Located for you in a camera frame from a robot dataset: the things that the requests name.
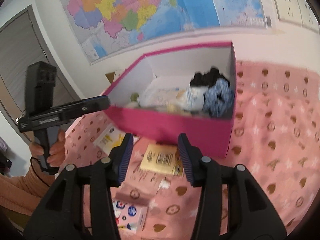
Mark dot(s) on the blue gingham scrunchie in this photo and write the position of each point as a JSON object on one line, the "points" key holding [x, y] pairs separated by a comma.
{"points": [[217, 100]]}

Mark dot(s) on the pink cardboard box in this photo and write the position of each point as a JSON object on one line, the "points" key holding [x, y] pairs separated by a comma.
{"points": [[175, 127]]}

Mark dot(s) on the white striped soft item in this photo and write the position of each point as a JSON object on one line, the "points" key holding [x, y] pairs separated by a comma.
{"points": [[192, 98]]}

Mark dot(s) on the person's left hand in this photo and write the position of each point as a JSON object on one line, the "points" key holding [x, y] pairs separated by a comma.
{"points": [[60, 146]]}

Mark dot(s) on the brown headboard piece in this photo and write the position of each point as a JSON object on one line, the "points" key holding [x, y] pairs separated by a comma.
{"points": [[110, 77]]}

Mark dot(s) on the colourful wall map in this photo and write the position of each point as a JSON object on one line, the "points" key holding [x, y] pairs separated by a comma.
{"points": [[155, 10]]}

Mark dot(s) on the small beige box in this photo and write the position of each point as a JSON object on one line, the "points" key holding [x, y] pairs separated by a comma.
{"points": [[160, 158]]}

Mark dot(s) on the white wall socket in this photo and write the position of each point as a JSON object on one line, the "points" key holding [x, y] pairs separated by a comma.
{"points": [[287, 5], [308, 12]]}

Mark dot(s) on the grey door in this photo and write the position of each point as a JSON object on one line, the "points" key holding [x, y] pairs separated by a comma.
{"points": [[20, 55]]}

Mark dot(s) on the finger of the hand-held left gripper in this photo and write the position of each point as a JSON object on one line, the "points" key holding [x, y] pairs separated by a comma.
{"points": [[97, 105]]}

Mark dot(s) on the person's left forearm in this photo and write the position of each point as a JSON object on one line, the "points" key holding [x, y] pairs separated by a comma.
{"points": [[17, 192]]}

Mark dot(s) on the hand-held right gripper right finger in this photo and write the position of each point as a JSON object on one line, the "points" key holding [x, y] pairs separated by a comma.
{"points": [[186, 160]]}

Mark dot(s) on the green plush toy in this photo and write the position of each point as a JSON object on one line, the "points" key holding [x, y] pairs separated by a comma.
{"points": [[135, 98]]}

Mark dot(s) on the pale printed packet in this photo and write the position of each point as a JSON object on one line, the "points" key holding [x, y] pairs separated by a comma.
{"points": [[165, 95]]}

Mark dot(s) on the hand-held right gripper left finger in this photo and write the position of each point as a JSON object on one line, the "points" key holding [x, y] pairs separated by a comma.
{"points": [[125, 157]]}

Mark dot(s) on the pink printed blanket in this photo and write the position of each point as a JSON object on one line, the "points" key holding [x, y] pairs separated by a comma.
{"points": [[270, 142]]}

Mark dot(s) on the white yellow wet wipes pack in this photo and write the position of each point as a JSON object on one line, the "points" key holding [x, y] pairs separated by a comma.
{"points": [[107, 140]]}

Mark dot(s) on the black cloth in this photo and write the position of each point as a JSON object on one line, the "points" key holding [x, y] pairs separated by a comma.
{"points": [[207, 77]]}

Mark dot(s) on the beige teddy bear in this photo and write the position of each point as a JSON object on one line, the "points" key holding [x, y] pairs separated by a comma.
{"points": [[175, 110]]}

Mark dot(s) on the white cartoon-print tissue pack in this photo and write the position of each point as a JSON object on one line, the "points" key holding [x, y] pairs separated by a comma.
{"points": [[130, 212]]}

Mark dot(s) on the grey star-print pillow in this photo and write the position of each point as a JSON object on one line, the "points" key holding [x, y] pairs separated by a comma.
{"points": [[121, 74]]}

